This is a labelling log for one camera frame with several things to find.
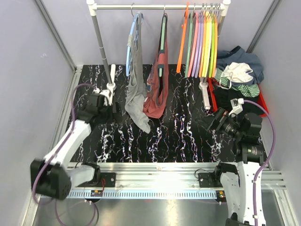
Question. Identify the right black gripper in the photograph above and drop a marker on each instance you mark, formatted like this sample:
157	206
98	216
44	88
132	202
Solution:
209	123

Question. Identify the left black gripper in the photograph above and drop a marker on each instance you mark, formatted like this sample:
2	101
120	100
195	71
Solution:
109	108

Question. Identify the grey tank top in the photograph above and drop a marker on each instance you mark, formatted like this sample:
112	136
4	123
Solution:
137	91

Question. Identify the red tank top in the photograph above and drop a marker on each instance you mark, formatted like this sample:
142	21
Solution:
157	85

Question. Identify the mint green hanger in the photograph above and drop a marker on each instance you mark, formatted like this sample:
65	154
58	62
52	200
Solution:
162	37

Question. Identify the light blue hanger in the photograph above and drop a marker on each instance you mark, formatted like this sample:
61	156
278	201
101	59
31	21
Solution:
133	41

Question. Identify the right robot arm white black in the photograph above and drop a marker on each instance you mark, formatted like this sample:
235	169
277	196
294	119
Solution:
241	181

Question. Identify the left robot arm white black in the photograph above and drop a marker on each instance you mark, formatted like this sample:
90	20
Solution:
49	175

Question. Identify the yellow hanger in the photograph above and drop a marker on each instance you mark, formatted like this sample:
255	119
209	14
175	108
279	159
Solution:
207	44

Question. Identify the purple hanger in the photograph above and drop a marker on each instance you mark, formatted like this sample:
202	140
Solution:
198	51

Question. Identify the orange-yellow hanger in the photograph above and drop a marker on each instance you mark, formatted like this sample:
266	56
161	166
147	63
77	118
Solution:
203	44

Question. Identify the lime green hanger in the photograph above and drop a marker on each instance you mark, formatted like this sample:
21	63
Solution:
212	46

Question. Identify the black garment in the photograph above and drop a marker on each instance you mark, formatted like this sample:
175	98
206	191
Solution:
224	96

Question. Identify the white metal clothes rack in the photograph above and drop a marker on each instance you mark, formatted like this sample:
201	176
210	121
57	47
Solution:
221	8

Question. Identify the green striped garment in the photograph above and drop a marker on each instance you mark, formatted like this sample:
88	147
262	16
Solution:
245	90

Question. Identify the white garment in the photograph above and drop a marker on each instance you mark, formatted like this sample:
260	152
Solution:
237	74

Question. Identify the red plastic bin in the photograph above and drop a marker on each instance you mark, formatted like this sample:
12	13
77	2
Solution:
212	100

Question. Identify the blue grey garment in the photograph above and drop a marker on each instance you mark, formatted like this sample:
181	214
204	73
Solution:
238	55

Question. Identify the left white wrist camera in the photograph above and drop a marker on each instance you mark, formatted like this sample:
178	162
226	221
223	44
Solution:
104	97

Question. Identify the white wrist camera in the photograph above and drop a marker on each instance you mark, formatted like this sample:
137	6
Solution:
104	97
236	105

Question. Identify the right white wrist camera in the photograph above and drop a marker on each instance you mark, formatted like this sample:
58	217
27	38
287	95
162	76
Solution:
236	105

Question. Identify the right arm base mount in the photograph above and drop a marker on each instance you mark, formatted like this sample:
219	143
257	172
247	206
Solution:
208	180

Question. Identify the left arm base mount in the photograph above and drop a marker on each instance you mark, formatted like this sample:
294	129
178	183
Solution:
109	179

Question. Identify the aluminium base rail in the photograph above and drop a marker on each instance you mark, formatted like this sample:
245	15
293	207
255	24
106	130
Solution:
162	181

